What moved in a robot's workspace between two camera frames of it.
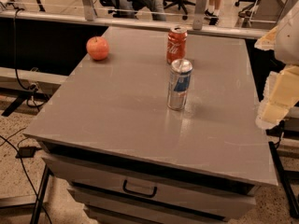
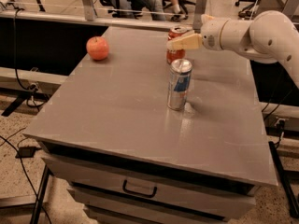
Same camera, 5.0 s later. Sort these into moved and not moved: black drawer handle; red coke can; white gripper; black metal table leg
Moved: white gripper
Not moved: red coke can; black metal table leg; black drawer handle
